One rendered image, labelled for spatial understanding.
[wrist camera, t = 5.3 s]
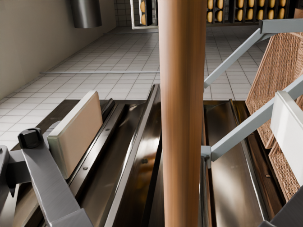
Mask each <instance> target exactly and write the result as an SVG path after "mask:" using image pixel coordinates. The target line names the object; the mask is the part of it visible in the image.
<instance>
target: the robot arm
mask: <svg viewBox="0 0 303 227"><path fill-rule="evenodd" d="M102 124H103V121H102V115H101V107H100V101H99V94H98V92H97V91H89V92H88V93H87V94H86V95H85V96H84V97H83V98H82V99H81V100H80V101H79V103H78V104H77V105H76V106H75V107H74V108H73V109H72V110H71V111H70V112H69V113H68V114H67V116H66V117H65V118H64V119H63V120H62V121H57V122H56V123H54V124H52V125H51V126H50V127H49V129H48V130H47V131H46V132H45V133H44V134H42V131H41V129H39V128H36V127H33V128H28V129H25V130H23V131H21V132H20V133H19V134H18V135H17V137H18V141H19V144H20V147H21V150H15V151H8V148H7V146H5V145H0V227H13V222H14V214H15V208H16V202H17V196H18V188H19V184H21V183H26V182H32V186H33V189H34V191H35V194H36V197H37V200H38V203H39V205H40V208H41V211H42V214H43V216H44V219H45V222H46V225H47V227H94V225H93V223H92V222H91V220H90V218H89V216H88V214H87V213H86V211H85V209H84V208H82V209H81V208H80V206H79V204H78V203H77V201H76V199H75V197H74V195H73V194H72V191H71V190H70V188H69V186H68V184H67V182H66V180H65V179H68V178H69V177H70V175H71V174H72V172H73V170H74V169H75V167H76V166H77V164H78V163H79V161H80V159H81V158H82V156H83V155H84V153H85V151H86V150H87V148H88V147H89V145H90V143H91V142H92V140H93V138H94V137H95V135H96V134H97V132H98V131H99V129H100V128H101V126H102ZM270 128H271V130H272V132H273V134H274V136H275V138H276V140H277V142H278V144H279V146H280V147H281V149H282V151H283V153H284V155H285V157H286V159H287V161H288V163H289V165H290V167H291V169H292V171H293V173H294V175H295V177H296V179H297V181H298V183H299V185H300V188H299V189H298V191H297V192H296V193H295V194H294V195H293V196H292V197H291V199H290V200H289V201H288V202H287V203H286V204H285V205H284V206H283V208H282V209H281V210H280V211H279V212H278V213H277V215H276V216H275V217H274V218H273V219H272V220H271V221H270V222H268V221H266V220H265V221H263V222H262V223H260V224H259V226H258V227H303V111H302V110H301V109H300V108H299V106H298V105H297V104H296V103H295V101H294V100H293V99H292V98H291V97H290V95H289V94H288V93H287V92H286V91H277V92H276V93H275V100H274V105H273V111H272V117H271V125H270Z"/></svg>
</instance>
